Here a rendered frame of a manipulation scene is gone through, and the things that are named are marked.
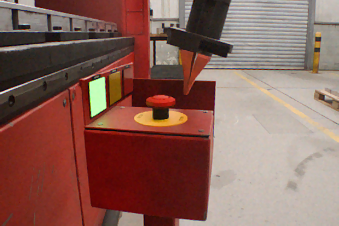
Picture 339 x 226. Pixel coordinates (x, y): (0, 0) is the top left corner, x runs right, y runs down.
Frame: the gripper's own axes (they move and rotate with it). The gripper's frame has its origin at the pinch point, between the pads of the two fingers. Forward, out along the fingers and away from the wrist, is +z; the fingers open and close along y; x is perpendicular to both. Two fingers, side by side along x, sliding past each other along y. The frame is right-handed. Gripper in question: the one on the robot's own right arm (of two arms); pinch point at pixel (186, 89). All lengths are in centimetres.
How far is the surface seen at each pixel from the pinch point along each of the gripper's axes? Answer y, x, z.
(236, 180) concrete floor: -39, -114, 74
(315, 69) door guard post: -251, -669, 15
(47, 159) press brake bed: 22.0, 2.7, 20.6
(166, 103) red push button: 1.2, 11.4, -0.2
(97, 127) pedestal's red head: 8.2, 15.1, 4.4
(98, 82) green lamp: 10.8, 11.1, 0.0
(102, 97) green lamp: 10.2, 10.2, 2.2
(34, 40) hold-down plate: 36.4, -9.2, 1.6
